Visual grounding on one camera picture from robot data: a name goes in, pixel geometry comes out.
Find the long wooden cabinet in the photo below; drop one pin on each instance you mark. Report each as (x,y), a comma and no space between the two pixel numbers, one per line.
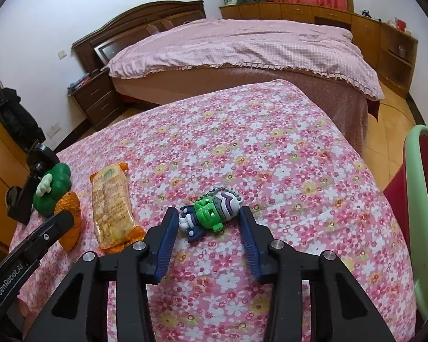
(367,35)

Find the white wall outlet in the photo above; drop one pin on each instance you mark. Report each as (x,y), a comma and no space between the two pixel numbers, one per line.
(53,130)

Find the bed with pink cover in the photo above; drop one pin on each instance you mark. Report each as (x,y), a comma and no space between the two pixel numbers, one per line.
(242,46)

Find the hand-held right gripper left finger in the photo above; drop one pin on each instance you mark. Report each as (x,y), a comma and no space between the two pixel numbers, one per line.
(166,244)

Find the orange plush toy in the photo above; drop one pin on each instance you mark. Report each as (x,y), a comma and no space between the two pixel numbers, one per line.
(71,206)

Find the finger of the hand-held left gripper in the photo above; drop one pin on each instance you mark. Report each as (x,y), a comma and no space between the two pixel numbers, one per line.
(51,229)

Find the white wall switch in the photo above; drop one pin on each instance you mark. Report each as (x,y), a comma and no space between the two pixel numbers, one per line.
(62,54)

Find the clear snack packet orange ends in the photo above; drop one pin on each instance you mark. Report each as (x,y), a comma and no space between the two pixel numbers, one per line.
(112,206)

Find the small black object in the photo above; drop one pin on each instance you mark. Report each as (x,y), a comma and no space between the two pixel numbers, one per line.
(366,13)

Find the dark wooden nightstand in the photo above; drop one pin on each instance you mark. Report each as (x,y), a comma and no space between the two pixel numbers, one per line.
(98,101)

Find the green plush toy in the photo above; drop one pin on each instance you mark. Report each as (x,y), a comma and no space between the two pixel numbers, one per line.
(57,187)

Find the light wooden wardrobe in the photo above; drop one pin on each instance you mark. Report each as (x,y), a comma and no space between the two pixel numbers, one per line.
(0,185)

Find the red cup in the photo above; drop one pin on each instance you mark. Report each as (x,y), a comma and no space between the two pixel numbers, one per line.
(400,25)

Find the black hanging jacket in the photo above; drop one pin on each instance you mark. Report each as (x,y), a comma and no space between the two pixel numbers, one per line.
(16,117)

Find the books on nightstand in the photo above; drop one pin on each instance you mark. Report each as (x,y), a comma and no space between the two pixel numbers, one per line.
(79,84)

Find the pink floral tablecloth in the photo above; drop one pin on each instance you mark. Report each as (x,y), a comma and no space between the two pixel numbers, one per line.
(271,149)

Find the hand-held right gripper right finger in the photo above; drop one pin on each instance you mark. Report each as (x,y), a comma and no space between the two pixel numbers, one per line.
(251,253)

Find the dark wooden headboard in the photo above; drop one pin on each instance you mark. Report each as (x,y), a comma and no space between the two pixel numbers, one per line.
(128,28)

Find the glass jar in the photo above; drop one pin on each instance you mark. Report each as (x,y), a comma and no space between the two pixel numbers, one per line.
(401,50)

